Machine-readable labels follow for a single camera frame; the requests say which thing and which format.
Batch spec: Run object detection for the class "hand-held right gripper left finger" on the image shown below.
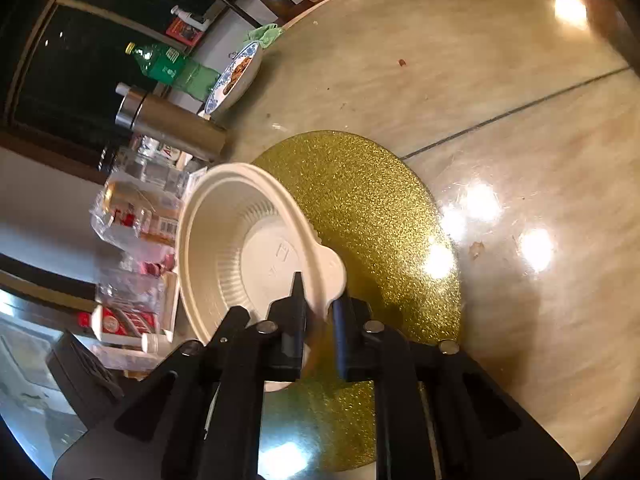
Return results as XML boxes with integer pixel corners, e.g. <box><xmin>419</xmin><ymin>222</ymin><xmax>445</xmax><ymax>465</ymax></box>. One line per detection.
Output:
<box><xmin>52</xmin><ymin>272</ymin><xmax>308</xmax><ymax>480</ymax></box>

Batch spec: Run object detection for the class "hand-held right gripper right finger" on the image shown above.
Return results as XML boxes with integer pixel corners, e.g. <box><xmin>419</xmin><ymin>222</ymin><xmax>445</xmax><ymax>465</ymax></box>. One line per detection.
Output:
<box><xmin>332</xmin><ymin>297</ymin><xmax>581</xmax><ymax>480</ymax></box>

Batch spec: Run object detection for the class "beige plastic bowl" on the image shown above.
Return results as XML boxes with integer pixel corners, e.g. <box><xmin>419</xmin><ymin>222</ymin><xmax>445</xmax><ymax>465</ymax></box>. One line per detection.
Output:
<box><xmin>176</xmin><ymin>162</ymin><xmax>348</xmax><ymax>392</ymax></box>

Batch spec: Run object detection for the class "red and white liquor bottle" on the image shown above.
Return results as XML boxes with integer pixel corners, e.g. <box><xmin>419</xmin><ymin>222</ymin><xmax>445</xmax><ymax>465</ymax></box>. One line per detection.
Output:
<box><xmin>77</xmin><ymin>306</ymin><xmax>153</xmax><ymax>337</ymax></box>

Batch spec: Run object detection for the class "clear glass pitcher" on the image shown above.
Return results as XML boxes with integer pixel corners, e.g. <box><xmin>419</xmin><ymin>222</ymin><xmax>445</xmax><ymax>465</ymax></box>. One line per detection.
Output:
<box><xmin>97</xmin><ymin>255</ymin><xmax>166</xmax><ymax>306</ymax></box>

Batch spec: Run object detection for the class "gold glitter round mat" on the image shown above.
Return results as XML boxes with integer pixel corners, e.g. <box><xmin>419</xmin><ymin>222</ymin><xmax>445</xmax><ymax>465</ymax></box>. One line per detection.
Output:
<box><xmin>250</xmin><ymin>130</ymin><xmax>462</xmax><ymax>472</ymax></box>

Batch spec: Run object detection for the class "gold beer can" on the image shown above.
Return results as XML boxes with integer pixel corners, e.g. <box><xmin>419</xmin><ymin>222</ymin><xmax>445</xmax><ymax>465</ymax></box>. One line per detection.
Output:
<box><xmin>120</xmin><ymin>210</ymin><xmax>178</xmax><ymax>241</ymax></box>
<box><xmin>103</xmin><ymin>181</ymin><xmax>151</xmax><ymax>211</ymax></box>

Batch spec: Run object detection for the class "clear drinking glass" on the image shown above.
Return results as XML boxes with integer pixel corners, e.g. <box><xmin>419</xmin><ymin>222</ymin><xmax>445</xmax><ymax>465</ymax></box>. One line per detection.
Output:
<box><xmin>140</xmin><ymin>135</ymin><xmax>196</xmax><ymax>171</ymax></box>

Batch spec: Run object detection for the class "glass jar with black lid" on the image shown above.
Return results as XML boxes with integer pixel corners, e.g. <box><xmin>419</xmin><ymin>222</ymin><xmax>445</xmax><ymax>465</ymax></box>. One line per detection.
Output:
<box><xmin>97</xmin><ymin>146</ymin><xmax>146</xmax><ymax>176</ymax></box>

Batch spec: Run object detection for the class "steel thermos flask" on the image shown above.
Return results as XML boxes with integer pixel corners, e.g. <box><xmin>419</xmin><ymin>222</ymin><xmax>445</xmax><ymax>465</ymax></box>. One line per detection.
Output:
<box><xmin>115</xmin><ymin>91</ymin><xmax>228</xmax><ymax>162</ymax></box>

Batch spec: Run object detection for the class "blue and white plate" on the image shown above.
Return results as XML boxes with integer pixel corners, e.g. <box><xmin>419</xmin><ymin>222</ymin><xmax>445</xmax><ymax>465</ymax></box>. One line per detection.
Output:
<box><xmin>204</xmin><ymin>41</ymin><xmax>263</xmax><ymax>116</ymax></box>

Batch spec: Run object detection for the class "brown cooked food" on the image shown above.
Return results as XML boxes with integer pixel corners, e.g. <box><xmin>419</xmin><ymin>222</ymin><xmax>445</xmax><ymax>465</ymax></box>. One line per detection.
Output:
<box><xmin>220</xmin><ymin>57</ymin><xmax>253</xmax><ymax>95</ymax></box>

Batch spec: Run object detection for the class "green plastic bottle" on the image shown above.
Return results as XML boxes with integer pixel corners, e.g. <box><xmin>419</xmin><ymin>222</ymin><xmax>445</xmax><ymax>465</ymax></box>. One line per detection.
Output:
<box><xmin>125</xmin><ymin>42</ymin><xmax>221</xmax><ymax>101</ymax></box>

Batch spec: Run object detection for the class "green cloth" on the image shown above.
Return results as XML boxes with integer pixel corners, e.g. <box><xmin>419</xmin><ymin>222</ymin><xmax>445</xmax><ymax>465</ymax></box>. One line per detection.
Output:
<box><xmin>243</xmin><ymin>23</ymin><xmax>285</xmax><ymax>50</ymax></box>

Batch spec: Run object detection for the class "red box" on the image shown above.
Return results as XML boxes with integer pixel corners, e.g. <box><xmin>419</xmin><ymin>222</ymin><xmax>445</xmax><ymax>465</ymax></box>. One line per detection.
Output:
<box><xmin>166</xmin><ymin>17</ymin><xmax>205</xmax><ymax>46</ymax></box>

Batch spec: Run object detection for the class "white spray bottle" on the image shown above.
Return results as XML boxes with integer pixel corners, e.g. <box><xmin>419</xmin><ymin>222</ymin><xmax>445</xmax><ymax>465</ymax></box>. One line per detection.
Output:
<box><xmin>171</xmin><ymin>5</ymin><xmax>208</xmax><ymax>28</ymax></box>

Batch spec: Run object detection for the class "dark window with wooden frame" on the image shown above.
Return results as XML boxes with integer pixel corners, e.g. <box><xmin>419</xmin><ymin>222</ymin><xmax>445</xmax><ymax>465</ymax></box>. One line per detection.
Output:
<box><xmin>0</xmin><ymin>0</ymin><xmax>241</xmax><ymax>136</ymax></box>

